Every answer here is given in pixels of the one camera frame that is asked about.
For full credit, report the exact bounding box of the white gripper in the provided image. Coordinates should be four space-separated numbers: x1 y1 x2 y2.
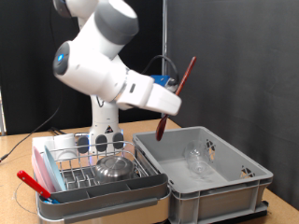
116 69 183 120

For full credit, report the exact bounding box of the red wooden spoon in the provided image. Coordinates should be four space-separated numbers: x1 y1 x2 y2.
155 55 197 142

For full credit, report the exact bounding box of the stainless steel cup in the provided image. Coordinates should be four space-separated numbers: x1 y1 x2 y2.
93 155 135 184

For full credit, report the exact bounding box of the light blue plate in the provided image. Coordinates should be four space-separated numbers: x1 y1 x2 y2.
43 145 67 192

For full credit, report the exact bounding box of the grey dish rack tray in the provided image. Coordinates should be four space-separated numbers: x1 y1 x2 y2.
32 146 172 224

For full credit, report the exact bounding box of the clear wine glass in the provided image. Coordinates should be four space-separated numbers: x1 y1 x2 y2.
182 140 217 180

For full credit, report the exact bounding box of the metal background pole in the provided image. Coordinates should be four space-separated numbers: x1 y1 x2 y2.
161 0 169 119

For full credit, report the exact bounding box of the grey plastic crate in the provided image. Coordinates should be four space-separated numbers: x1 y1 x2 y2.
132 125 275 224

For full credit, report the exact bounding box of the pink plate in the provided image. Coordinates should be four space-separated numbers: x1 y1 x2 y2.
32 147 57 194

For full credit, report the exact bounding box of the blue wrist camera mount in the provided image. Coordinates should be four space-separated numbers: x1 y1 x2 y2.
150 74 178 93

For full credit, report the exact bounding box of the metal wire dish rack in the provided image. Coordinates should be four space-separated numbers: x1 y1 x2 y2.
40 140 158 190

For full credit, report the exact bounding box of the red handled utensil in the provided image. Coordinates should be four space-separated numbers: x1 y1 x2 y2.
16 170 60 205

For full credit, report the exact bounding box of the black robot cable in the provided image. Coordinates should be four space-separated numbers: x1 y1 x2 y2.
0 54 180 163

